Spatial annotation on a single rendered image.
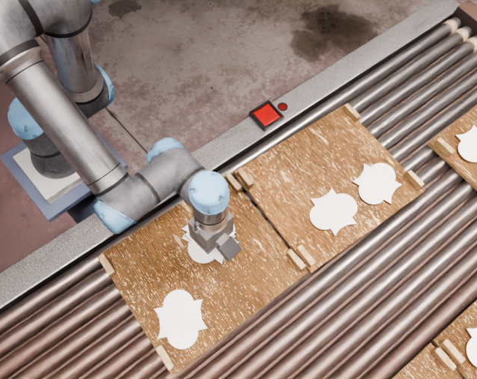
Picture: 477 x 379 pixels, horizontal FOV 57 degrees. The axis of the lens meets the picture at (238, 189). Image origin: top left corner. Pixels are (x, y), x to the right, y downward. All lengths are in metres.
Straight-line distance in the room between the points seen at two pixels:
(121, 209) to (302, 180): 0.57
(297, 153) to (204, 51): 1.57
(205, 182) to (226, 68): 1.88
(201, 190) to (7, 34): 0.41
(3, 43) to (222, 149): 0.68
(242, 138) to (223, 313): 0.51
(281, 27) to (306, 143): 1.67
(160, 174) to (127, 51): 1.97
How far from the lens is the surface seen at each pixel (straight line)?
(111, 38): 2.88
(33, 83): 0.84
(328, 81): 1.48
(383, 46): 1.63
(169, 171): 0.87
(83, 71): 1.09
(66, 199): 1.35
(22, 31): 0.85
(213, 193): 0.82
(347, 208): 1.23
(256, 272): 1.14
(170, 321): 1.11
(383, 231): 1.26
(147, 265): 1.16
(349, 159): 1.31
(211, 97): 2.54
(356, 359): 1.17
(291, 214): 1.20
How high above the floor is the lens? 2.04
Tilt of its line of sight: 65 degrees down
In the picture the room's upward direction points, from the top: 5 degrees clockwise
